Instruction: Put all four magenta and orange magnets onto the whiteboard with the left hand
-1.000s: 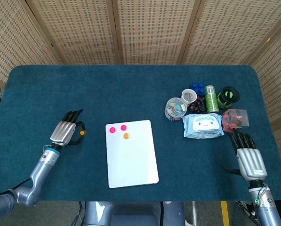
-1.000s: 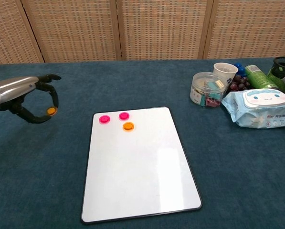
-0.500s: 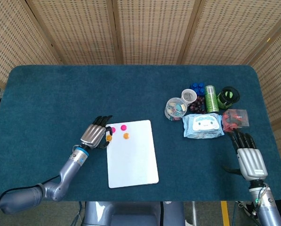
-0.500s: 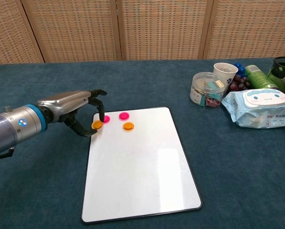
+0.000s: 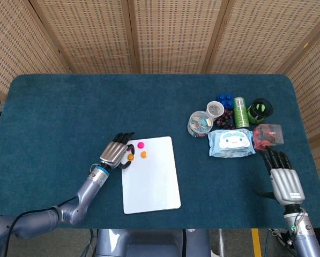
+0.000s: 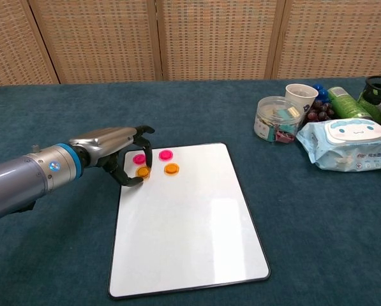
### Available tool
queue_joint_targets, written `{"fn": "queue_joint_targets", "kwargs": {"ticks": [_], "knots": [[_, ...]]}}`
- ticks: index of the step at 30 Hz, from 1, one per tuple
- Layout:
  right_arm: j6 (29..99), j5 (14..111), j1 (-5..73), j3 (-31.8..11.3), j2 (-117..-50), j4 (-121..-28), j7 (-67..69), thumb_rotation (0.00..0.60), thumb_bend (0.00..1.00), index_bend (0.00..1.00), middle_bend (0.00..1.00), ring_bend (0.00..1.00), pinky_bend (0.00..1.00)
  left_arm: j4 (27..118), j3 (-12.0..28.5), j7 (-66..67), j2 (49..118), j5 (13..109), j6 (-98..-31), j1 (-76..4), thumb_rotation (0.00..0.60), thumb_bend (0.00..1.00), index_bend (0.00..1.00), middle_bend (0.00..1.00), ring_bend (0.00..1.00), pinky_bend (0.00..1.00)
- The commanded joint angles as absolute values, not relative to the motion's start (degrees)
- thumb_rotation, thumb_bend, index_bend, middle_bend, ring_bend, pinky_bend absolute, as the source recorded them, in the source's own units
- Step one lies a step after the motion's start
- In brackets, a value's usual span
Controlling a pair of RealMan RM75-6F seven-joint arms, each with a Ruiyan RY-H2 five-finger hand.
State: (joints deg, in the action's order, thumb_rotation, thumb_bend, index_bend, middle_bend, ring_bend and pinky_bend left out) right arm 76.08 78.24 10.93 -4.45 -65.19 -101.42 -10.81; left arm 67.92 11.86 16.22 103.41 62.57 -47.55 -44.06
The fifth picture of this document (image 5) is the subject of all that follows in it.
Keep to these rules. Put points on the light blue wet wipes pack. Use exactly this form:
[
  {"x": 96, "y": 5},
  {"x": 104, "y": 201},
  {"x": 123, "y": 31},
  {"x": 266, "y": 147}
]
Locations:
[{"x": 230, "y": 143}]

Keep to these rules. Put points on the teal tablecloth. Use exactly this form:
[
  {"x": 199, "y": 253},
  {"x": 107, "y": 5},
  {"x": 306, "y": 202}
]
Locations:
[{"x": 162, "y": 101}]

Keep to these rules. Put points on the white magnetic board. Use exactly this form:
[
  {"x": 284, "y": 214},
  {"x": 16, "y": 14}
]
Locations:
[{"x": 151, "y": 184}]

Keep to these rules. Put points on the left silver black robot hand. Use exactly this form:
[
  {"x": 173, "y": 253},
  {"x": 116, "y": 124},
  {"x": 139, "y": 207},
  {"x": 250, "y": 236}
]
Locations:
[{"x": 112, "y": 152}]

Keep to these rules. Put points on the blue plastic balls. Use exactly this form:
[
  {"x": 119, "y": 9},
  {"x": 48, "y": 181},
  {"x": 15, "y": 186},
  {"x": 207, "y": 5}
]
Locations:
[{"x": 225, "y": 100}]

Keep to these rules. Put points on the clear bag of red items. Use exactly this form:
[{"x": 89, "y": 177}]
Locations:
[{"x": 268, "y": 134}]

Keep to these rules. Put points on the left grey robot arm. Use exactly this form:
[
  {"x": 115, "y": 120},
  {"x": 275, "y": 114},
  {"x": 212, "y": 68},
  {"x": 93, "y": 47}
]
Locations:
[{"x": 87, "y": 187}]

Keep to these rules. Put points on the green drink can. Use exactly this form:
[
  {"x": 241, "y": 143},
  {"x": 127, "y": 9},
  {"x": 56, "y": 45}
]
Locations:
[{"x": 240, "y": 113}]

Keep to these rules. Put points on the white table leg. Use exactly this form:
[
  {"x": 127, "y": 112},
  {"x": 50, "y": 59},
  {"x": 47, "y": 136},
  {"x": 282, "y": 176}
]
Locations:
[{"x": 222, "y": 241}]

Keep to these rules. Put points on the white paper cup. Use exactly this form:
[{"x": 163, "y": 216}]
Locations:
[{"x": 215, "y": 109}]

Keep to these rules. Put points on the black mesh pen holder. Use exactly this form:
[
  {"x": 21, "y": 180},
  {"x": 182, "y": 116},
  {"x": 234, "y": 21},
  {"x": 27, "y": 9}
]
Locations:
[{"x": 259, "y": 111}]

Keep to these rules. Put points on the red round magnet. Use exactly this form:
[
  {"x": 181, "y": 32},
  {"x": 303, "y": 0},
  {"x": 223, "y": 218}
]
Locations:
[{"x": 140, "y": 145}]

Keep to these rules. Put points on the woven folding screen panel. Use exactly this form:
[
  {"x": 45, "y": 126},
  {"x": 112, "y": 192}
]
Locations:
[
  {"x": 264, "y": 34},
  {"x": 90, "y": 34},
  {"x": 173, "y": 34},
  {"x": 15, "y": 40},
  {"x": 318, "y": 85}
]

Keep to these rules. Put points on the yellow round magnet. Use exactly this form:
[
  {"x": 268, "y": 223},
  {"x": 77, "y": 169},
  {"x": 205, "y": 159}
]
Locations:
[
  {"x": 143, "y": 154},
  {"x": 130, "y": 157}
]

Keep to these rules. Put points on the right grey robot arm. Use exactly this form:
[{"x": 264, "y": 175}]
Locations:
[{"x": 307, "y": 241}]

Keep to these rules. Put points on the bunch of dark grapes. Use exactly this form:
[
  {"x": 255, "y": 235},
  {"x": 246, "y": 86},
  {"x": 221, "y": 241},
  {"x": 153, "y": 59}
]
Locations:
[{"x": 224, "y": 121}]

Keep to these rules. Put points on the clear jar of binder clips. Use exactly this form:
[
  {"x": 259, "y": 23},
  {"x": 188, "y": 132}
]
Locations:
[{"x": 200, "y": 124}]

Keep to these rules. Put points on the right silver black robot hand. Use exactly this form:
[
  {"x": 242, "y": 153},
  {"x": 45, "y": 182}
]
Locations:
[{"x": 287, "y": 184}]

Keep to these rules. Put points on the grey robot torso base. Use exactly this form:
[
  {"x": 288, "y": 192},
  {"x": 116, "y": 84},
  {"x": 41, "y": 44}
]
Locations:
[{"x": 149, "y": 243}]

